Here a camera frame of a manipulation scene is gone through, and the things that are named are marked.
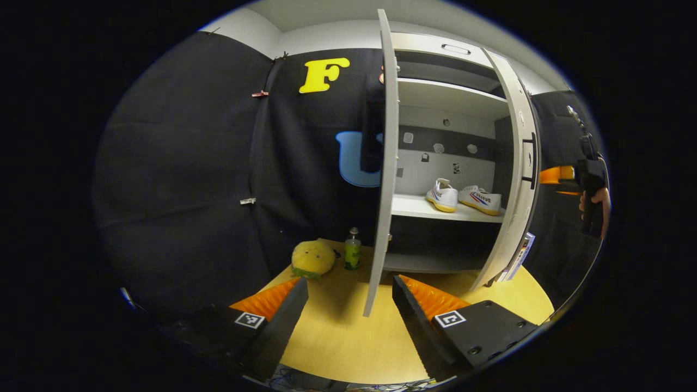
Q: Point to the black backdrop cloth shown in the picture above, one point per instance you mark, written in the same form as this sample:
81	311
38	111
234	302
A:
179	190

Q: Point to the white cabinet shelf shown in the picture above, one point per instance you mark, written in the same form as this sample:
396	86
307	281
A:
446	98
419	209

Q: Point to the white shoe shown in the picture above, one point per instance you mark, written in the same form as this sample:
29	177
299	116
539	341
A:
482	200
442	196

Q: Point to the white shoe cabinet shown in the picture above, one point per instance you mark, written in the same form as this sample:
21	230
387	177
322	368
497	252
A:
435	250

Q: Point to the red clip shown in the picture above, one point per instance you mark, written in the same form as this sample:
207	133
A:
260	93

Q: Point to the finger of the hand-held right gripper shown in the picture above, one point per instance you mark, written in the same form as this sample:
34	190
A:
555	175
569	193

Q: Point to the yellow plush toy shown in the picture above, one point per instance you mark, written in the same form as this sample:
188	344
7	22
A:
313	258

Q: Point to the white cabinet drawer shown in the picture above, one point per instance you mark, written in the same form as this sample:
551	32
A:
425	46

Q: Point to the white and brown book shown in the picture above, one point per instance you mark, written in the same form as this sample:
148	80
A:
514	267

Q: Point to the dark clip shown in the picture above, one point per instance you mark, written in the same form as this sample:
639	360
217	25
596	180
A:
281	55

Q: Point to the green bottle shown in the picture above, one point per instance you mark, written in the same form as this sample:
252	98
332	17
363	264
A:
352	253

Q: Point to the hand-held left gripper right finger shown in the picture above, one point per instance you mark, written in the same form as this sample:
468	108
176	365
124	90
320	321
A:
416	326

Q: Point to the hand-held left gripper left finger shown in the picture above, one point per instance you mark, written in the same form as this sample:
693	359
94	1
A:
277	326

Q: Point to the white cabinet door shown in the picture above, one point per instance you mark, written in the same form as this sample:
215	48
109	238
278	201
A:
387	190
514	218

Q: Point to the pale blue book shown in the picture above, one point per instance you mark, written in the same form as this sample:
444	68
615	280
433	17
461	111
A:
528	247

